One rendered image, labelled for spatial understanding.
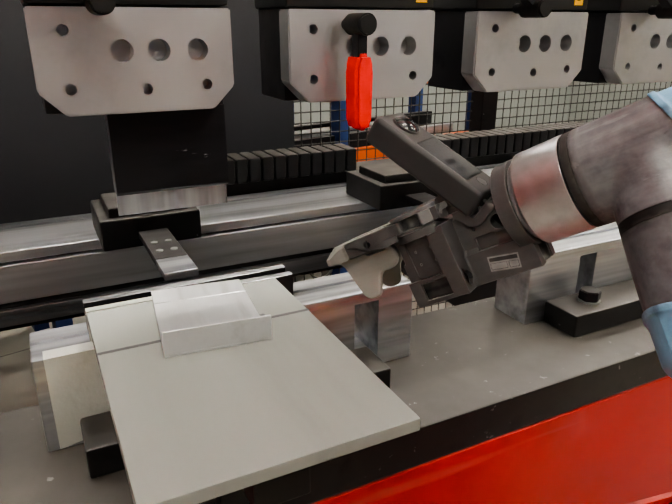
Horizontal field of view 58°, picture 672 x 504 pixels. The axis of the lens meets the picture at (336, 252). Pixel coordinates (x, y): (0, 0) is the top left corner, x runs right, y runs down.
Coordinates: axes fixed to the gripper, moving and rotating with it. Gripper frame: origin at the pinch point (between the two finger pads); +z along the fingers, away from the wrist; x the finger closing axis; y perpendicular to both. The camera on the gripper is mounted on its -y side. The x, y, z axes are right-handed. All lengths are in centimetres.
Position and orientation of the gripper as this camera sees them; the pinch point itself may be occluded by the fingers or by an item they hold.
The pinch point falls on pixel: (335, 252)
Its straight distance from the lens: 61.0
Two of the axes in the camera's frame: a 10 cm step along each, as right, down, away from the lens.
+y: 4.2, 9.1, 0.4
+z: -7.2, 3.0, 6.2
